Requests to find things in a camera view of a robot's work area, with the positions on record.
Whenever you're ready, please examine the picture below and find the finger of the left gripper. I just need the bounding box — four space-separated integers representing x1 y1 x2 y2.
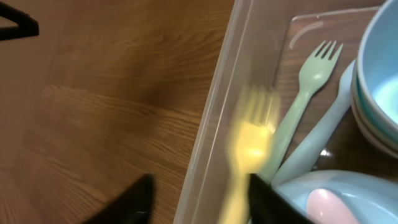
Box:
1 2 40 40

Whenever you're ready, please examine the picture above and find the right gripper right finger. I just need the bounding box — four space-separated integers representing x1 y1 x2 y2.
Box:
248 174 313 224

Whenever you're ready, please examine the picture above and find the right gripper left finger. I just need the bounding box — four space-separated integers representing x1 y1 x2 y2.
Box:
83 174 155 224

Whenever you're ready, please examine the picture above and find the pink plastic spoon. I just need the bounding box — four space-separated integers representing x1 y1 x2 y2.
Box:
307 189 359 224

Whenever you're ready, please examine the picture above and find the light blue plastic fork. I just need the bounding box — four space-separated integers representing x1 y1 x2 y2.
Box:
271 60 356 187

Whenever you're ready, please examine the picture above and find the yellow plastic fork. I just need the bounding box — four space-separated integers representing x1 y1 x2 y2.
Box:
218 85 280 224

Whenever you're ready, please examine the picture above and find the light blue bowl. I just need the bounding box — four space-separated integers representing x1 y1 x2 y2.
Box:
275 170 397 224

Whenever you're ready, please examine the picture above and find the white plastic fork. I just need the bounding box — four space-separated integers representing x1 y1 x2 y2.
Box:
258 41 343 184

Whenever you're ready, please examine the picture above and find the blue cup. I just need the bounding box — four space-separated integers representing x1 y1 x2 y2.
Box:
356 0 397 138

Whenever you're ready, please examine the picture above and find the green cup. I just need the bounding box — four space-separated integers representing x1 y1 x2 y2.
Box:
351 75 397 149

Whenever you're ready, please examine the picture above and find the pink cup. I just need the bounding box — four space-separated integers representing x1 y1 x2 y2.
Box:
350 95 397 159

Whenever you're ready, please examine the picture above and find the clear plastic container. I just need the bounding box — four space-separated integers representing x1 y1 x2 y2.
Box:
174 0 397 224

